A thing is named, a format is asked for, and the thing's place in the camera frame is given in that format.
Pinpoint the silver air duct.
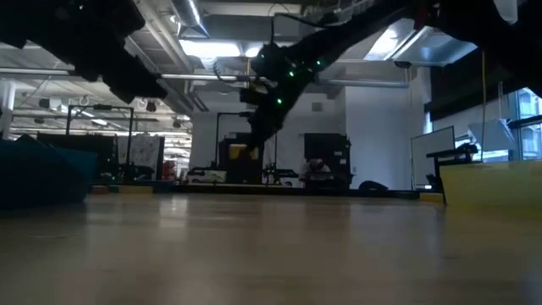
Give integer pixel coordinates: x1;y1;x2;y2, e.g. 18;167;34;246
171;0;209;37

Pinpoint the ceiling air unit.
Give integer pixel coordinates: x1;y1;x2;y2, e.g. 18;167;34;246
363;19;479;68

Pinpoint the window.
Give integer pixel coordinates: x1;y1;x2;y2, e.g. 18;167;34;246
514;86;542;161

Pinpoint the blue bin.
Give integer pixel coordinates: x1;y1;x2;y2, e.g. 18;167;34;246
0;134;98;209

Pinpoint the black desk equipment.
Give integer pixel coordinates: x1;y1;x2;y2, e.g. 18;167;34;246
426;142;479;167

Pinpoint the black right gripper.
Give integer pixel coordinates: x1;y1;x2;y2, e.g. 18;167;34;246
239;81;298;150

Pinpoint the white patterned sheet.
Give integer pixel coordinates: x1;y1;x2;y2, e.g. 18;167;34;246
117;134;164;170

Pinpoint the whiteboard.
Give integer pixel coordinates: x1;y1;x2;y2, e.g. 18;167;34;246
410;125;456;187

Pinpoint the white storage box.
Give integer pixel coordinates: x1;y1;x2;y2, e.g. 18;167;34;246
185;168;228;184

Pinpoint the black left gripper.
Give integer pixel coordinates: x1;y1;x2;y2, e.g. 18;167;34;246
63;25;169;105

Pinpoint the person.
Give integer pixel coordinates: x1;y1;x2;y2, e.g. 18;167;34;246
299;158;334;183

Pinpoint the black frame rig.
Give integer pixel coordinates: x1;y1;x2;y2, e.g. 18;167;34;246
215;112;279;179
66;104;135;166

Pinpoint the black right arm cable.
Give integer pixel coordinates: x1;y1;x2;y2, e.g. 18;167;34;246
270;12;335;47

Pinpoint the yellow bin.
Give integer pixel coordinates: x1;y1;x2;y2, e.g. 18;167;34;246
439;160;542;215

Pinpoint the black bag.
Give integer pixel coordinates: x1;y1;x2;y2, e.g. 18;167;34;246
358;180;389;191

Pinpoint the grey ceiling pipe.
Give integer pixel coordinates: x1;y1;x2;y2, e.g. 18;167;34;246
0;67;410;89

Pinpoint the black cabinet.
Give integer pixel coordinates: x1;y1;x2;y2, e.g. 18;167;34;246
218;132;267;183
303;133;352;190

